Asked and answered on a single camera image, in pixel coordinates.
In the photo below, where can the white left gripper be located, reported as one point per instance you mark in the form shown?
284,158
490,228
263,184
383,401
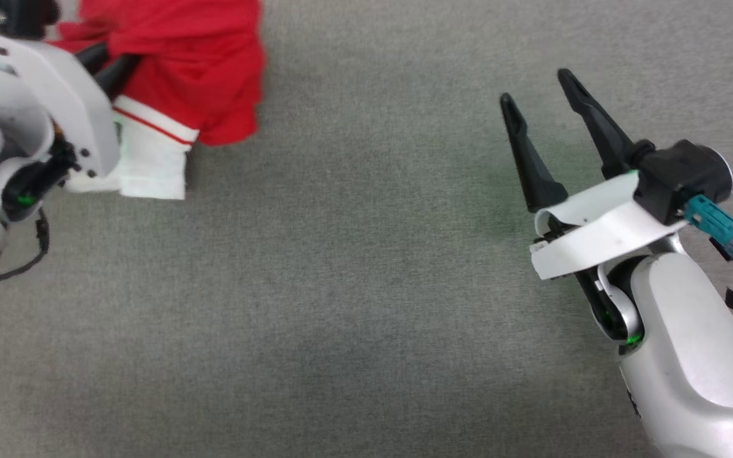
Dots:
55,83

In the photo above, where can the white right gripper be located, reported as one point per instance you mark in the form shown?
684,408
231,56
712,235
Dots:
602,229

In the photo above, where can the red jersey with white trim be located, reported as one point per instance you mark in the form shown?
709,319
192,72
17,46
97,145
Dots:
201,63

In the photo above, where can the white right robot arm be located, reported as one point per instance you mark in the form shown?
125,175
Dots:
691,356

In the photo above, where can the grey fabric sofa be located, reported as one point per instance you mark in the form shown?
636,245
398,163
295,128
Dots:
366,267

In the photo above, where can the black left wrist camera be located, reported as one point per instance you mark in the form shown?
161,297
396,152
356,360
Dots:
29,16

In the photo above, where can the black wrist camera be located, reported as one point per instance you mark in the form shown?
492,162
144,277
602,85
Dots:
684,175
29,16

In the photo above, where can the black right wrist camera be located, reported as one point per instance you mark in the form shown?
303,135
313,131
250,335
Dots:
684,175

